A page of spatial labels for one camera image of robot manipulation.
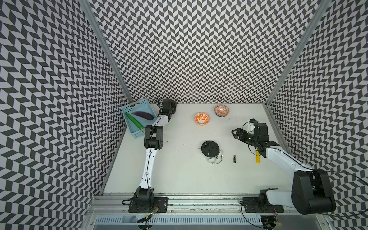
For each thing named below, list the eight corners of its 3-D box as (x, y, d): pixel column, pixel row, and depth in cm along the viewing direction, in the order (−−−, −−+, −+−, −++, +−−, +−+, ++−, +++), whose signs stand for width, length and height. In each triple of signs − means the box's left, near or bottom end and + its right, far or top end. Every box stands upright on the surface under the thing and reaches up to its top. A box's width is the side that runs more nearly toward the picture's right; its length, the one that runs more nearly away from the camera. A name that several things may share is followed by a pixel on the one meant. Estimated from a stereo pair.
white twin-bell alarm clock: (209, 168, 87) (210, 164, 83) (198, 148, 95) (198, 144, 91) (224, 160, 90) (226, 157, 86) (212, 141, 98) (213, 138, 94)
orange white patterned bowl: (193, 122, 110) (193, 118, 106) (198, 115, 115) (198, 110, 111) (205, 127, 107) (206, 123, 103) (210, 119, 112) (210, 115, 108)
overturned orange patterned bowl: (215, 117, 111) (216, 114, 108) (214, 108, 118) (214, 104, 115) (229, 117, 111) (230, 114, 108) (227, 108, 118) (228, 104, 115)
